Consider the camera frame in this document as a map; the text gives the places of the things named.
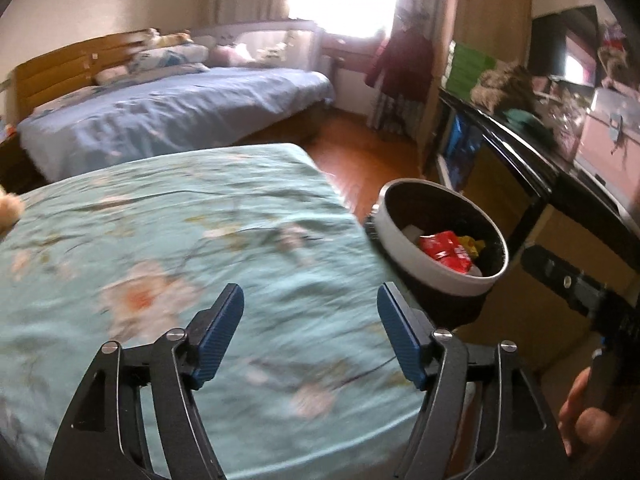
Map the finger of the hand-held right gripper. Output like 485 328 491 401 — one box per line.
520 244 609 321

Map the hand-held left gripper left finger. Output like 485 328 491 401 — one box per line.
44 282 246 480

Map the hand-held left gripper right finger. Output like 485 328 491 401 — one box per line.
376 281 571 480

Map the white trash bin black liner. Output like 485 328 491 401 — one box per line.
367 178 510 328

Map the red white packet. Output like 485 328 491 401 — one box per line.
419 230 476 273

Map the person's right hand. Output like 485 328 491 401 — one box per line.
557 366 621 459

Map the black glossy cabinet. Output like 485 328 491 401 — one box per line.
425 85 640 281

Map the teal floral bedsheet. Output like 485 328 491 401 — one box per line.
0 142 426 480

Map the pink storage box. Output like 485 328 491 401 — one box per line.
575 87 640 206

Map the pink spotted box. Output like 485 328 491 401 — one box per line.
550 105 588 153

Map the green cloth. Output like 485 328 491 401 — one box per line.
505 110 556 148

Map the brown plush blanket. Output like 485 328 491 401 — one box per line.
470 62 541 113

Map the stack of green boxes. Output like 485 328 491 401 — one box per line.
446 42 498 101

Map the grey brown plush toy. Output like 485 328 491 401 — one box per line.
597 22 633 91

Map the black television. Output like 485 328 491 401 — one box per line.
529 6 601 88

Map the bed with blue sheet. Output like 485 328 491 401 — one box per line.
17 67 336 183

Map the cream teddy bear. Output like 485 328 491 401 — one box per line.
0 185 26 241

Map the dark red coat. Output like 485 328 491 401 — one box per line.
364 27 436 97

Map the small white pillow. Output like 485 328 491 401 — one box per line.
95 66 133 86

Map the wooden wardrobe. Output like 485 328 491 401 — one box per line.
420 0 533 181

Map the pink plush toy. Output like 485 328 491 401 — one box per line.
210 42 253 67

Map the flat printed pillow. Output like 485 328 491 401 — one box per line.
32 87 101 113

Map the white yellow plush toy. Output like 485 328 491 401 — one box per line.
131 29 193 51

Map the wooden headboard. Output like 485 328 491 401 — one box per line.
12 32 146 121

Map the grey bed guard rail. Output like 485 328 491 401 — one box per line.
192 20 326 70

